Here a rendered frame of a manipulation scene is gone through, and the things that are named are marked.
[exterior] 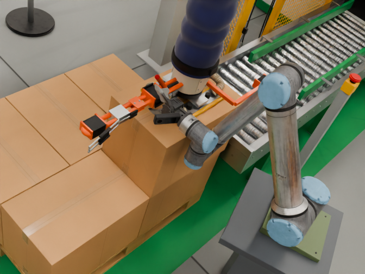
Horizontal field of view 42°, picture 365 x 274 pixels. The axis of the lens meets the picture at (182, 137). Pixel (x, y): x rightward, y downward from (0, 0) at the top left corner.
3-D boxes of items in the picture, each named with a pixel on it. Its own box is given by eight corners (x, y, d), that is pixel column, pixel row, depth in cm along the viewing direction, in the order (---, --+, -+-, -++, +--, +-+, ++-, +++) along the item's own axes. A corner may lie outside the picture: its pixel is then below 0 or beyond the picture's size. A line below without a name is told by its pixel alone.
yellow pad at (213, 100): (210, 88, 248) (213, 81, 244) (224, 99, 244) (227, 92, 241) (167, 113, 227) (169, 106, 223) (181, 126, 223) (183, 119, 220)
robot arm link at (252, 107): (300, 47, 179) (204, 131, 228) (287, 58, 170) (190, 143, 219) (320, 70, 179) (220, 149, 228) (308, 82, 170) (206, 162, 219)
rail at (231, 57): (331, 14, 453) (340, -3, 440) (335, 17, 451) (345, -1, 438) (164, 103, 312) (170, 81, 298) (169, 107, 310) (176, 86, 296)
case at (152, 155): (178, 108, 291) (194, 57, 262) (224, 149, 276) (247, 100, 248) (101, 148, 255) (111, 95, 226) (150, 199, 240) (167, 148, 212)
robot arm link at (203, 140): (202, 158, 202) (209, 142, 195) (182, 140, 206) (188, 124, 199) (215, 149, 208) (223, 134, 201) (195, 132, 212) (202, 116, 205)
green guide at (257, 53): (341, 2, 441) (345, -6, 435) (350, 8, 438) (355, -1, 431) (239, 55, 343) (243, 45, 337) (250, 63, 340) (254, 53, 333)
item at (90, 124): (94, 120, 198) (95, 112, 195) (106, 131, 196) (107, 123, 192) (79, 129, 193) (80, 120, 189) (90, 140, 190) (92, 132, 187)
